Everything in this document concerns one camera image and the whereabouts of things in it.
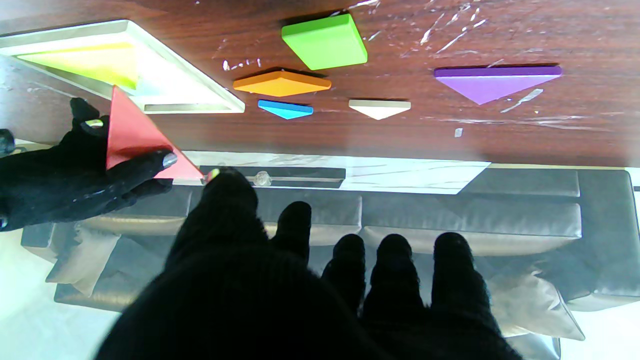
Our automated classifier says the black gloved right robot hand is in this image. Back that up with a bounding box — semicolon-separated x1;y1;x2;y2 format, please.
0;97;178;232

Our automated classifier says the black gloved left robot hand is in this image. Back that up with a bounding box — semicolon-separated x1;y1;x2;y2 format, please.
95;167;523;360

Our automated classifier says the large red tangram triangle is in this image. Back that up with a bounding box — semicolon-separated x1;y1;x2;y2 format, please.
105;85;205;181

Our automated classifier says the large yellow tangram triangle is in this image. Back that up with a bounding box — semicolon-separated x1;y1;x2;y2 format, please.
17;42;139;91

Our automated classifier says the purple tangram triangle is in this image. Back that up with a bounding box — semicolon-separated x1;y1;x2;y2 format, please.
433;65;563;106

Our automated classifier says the square wooden puzzle tray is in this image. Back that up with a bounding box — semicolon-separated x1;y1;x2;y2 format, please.
0;20;246;115

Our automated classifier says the small blue tangram triangle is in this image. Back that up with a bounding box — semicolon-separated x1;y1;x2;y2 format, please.
257;99;315;120

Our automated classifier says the orange tangram parallelogram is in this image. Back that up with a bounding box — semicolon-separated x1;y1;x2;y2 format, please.
233;70;332;98

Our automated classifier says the small cream tangram triangle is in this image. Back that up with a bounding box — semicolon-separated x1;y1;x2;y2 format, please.
348;99;412;121

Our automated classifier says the green tangram square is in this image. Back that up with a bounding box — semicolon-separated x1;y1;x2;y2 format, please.
281;13;369;71

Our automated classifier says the brown sofa cushion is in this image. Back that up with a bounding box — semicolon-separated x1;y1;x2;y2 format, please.
485;270;586;342
45;225;121;298

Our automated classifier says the long black decorative tray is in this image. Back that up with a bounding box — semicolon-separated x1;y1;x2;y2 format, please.
199;166;347;190

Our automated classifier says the marble coffee table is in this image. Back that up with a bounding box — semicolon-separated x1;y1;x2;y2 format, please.
172;150;492;195

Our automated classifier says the dark brown leather sofa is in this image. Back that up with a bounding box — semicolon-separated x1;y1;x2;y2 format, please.
21;167;640;360

